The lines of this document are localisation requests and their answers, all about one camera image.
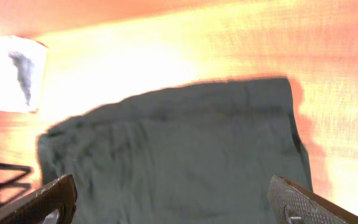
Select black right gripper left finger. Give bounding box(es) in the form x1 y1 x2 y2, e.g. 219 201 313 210
0 174 78 224

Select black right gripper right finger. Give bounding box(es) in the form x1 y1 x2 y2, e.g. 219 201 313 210
268 175 358 224

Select black shorts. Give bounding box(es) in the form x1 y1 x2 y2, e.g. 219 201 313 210
37 78 312 223

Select folded light blue jeans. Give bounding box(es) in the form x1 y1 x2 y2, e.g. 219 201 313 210
0 35 48 113

